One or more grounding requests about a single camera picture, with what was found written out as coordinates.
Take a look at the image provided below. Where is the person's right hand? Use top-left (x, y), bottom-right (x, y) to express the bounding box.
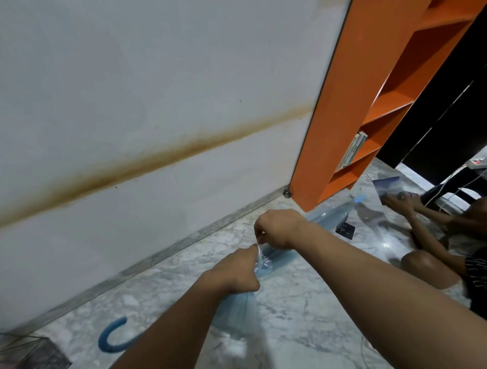
top-left (254, 209), bottom-right (309, 250)

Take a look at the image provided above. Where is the blue handled transparent umbrella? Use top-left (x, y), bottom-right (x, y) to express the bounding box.
top-left (98, 194), bottom-right (368, 354)

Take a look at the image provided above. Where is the person's left hand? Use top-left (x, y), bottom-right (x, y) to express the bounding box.
top-left (197, 245), bottom-right (263, 296)

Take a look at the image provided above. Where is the black wire umbrella stand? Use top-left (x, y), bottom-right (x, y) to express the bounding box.
top-left (0, 334), bottom-right (72, 369)

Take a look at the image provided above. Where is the white book black lettering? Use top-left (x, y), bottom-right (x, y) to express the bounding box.
top-left (352, 131), bottom-right (369, 157)

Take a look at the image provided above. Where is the person's left forearm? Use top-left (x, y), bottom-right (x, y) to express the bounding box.
top-left (110, 272), bottom-right (244, 369)

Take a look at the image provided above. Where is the black cabinet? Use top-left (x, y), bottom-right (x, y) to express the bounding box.
top-left (374, 7), bottom-right (487, 191)

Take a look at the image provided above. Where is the white book blue print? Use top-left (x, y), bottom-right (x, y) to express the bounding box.
top-left (337, 133), bottom-right (362, 170)

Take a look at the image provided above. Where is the black small box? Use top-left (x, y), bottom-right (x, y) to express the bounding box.
top-left (335, 214), bottom-right (357, 240)

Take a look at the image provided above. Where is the blue grey picture book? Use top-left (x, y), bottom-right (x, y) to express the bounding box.
top-left (372, 176), bottom-right (402, 202)

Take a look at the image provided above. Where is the person's right forearm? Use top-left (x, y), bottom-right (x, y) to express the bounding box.
top-left (293, 222), bottom-right (487, 369)

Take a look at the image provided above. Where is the orange wooden bookshelf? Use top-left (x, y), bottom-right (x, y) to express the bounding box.
top-left (289, 0), bottom-right (487, 212)

